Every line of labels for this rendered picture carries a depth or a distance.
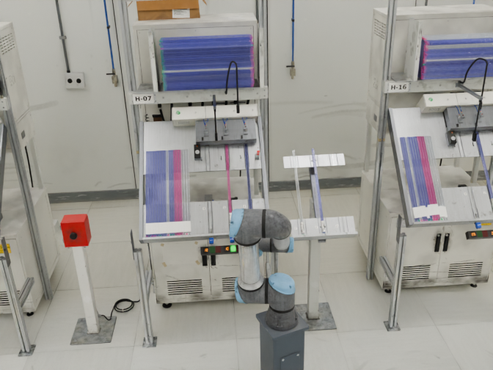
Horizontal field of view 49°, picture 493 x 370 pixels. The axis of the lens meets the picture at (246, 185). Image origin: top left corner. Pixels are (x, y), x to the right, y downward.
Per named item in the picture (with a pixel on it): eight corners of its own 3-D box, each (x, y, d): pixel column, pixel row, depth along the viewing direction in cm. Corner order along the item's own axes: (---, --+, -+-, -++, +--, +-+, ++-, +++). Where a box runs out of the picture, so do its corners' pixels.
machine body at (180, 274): (266, 305, 348) (265, 220, 322) (157, 311, 345) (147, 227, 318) (257, 250, 407) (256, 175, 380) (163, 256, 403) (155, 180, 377)
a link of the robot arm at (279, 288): (295, 311, 240) (295, 286, 234) (264, 310, 241) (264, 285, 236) (295, 295, 251) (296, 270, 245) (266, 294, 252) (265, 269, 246)
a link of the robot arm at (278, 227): (293, 205, 212) (293, 234, 258) (265, 205, 213) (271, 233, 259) (293, 235, 208) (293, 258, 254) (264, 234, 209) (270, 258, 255)
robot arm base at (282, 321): (304, 324, 247) (304, 307, 243) (274, 335, 241) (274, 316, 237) (288, 306, 259) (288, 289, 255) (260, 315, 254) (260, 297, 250)
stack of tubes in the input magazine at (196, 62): (254, 86, 301) (254, 37, 290) (163, 91, 299) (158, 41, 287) (253, 81, 312) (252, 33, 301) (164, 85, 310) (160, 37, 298)
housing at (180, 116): (257, 127, 320) (258, 115, 307) (174, 131, 318) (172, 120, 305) (256, 115, 323) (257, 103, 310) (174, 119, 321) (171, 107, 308)
